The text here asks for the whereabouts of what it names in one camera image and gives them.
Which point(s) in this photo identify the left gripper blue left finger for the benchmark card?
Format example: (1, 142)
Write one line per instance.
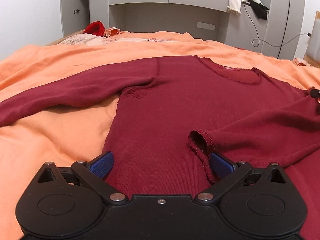
(92, 175)

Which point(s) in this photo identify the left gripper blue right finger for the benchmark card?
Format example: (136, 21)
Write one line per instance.
(231, 175)

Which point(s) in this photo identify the dark red knit sweater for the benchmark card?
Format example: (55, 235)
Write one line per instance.
(267, 205)

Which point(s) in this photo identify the orange bed duvet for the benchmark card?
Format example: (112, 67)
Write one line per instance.
(161, 109)

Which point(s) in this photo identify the grey tall wardrobe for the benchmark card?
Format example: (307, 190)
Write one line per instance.
(277, 36)

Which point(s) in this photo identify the black cloth on desk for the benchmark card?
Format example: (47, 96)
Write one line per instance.
(259, 9)

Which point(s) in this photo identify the grey built-in desk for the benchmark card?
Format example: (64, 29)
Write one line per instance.
(180, 16)

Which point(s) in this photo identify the red hat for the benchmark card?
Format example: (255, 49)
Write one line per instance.
(95, 28)

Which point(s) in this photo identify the grey open wardrobe door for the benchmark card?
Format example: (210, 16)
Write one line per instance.
(74, 15)

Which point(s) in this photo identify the white wall socket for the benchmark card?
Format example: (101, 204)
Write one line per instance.
(206, 26)

